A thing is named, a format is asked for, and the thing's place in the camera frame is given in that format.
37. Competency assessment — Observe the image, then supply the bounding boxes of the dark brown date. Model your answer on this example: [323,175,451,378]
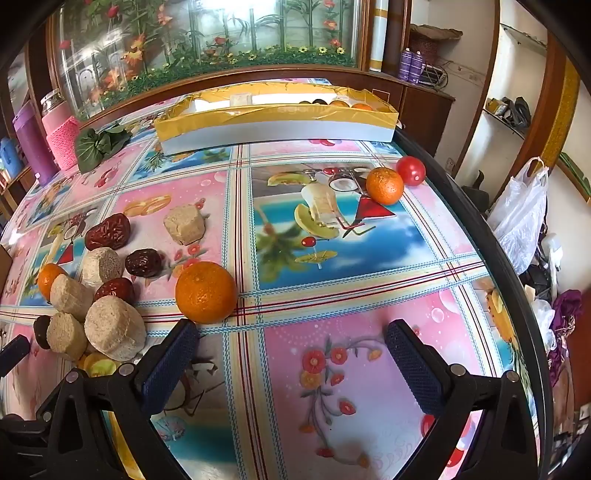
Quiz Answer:
[126,248,164,278]

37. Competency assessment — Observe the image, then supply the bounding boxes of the large red date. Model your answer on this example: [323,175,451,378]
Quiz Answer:
[84,213,132,251]

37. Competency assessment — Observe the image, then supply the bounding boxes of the floral glass screen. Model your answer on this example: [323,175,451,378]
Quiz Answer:
[48,0,370,121]

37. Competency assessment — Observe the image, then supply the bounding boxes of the red tomato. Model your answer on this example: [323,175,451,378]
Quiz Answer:
[396,156,426,187]

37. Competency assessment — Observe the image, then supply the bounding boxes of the white box with yellow tape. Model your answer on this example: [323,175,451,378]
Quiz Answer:
[153,85,400,156]

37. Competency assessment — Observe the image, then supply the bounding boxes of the small orange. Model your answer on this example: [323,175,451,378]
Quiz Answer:
[37,263,68,301]

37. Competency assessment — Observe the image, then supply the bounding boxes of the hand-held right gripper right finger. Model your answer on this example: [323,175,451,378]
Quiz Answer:
[385,318,541,480]

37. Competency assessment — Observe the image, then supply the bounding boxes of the green artificial leaves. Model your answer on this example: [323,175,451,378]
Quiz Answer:
[75,126,132,174]

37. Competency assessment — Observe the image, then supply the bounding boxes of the purple thermos bottle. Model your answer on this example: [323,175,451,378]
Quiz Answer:
[12,99,58,185]

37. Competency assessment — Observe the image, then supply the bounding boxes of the blue plastic bottle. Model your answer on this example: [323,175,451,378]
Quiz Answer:
[0,137,21,178]

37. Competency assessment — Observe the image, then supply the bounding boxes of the wire rack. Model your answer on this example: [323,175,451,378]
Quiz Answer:
[422,65,448,88]

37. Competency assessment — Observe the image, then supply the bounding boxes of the white plastic bag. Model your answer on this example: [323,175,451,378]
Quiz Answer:
[487,157,550,275]

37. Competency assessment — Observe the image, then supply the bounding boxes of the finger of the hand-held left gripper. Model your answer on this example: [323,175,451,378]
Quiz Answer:
[0,335,31,379]

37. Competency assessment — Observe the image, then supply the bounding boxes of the large orange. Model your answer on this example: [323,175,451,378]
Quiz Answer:
[175,261,238,324]

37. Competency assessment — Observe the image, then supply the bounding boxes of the printed fruit tablecloth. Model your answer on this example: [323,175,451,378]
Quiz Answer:
[0,78,541,480]

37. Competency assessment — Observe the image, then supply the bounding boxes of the wicker basket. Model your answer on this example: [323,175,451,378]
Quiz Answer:
[409,25,462,65]

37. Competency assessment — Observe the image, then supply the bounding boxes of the large beige round cake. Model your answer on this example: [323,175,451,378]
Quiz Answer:
[84,296,147,362]

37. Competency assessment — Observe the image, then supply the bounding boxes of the white and yellow roll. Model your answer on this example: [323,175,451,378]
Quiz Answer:
[368,0,391,72]

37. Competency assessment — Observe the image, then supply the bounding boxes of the jar with pink knit sleeve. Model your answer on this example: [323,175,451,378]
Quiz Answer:
[41,89,81,171]

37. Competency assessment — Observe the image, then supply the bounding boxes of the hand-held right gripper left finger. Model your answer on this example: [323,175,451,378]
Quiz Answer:
[34,318,201,480]

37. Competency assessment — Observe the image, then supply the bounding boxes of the dark clutter on shelf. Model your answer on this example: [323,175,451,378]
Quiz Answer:
[489,96,532,134]

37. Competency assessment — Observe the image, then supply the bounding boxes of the purple cloth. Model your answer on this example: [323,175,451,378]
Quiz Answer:
[547,290,583,384]

